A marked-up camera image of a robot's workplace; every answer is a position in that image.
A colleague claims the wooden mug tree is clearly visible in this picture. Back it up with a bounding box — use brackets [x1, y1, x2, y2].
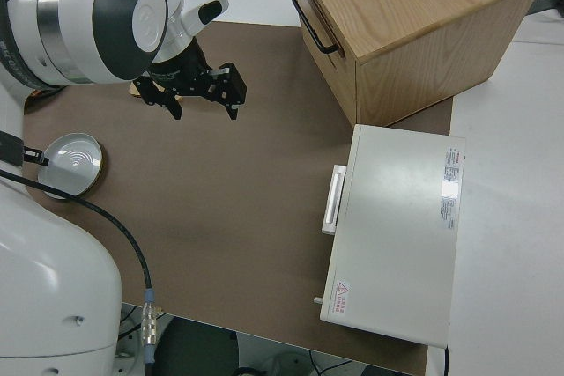
[127, 81, 184, 100]

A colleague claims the gray round plate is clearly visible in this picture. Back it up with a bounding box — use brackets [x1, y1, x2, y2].
[36, 132, 108, 200]

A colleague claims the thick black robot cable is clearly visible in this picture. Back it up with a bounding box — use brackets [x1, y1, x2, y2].
[0, 167, 160, 369]

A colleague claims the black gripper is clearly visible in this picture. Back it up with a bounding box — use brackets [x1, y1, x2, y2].
[0, 130, 48, 166]
[133, 39, 249, 122]

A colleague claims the wooden drawer cabinet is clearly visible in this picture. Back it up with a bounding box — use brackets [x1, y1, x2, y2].
[286, 0, 545, 128]

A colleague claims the white oven door handle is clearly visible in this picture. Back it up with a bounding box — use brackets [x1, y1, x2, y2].
[321, 164, 348, 237]

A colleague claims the black drawer handle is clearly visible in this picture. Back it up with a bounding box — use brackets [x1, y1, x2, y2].
[290, 0, 341, 55]

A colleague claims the white toaster oven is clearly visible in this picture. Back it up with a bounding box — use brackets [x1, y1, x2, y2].
[313, 123, 467, 348]

